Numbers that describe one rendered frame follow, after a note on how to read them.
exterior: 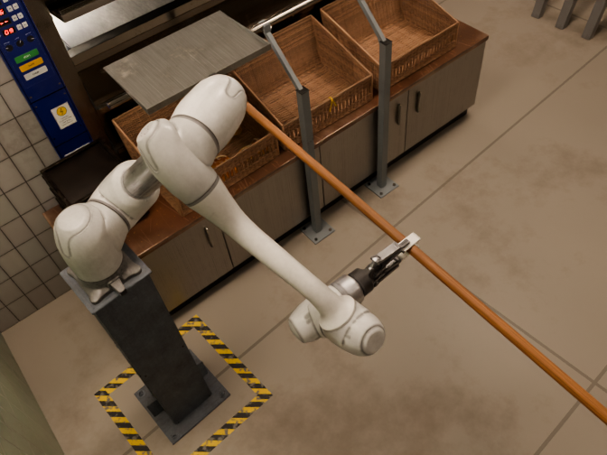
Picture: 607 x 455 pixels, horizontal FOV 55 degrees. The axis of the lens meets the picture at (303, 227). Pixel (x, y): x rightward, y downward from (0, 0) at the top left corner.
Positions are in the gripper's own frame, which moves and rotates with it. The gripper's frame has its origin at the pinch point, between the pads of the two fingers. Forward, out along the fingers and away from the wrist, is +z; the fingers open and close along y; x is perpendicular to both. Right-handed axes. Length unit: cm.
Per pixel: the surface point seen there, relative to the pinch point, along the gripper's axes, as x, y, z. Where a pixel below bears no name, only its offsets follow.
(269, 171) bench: -97, 61, 16
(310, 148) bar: -91, 55, 36
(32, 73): -151, 1, -49
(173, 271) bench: -96, 84, -42
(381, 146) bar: -90, 85, 83
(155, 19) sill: -154, 4, 6
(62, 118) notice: -150, 25, -47
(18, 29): -152, -17, -46
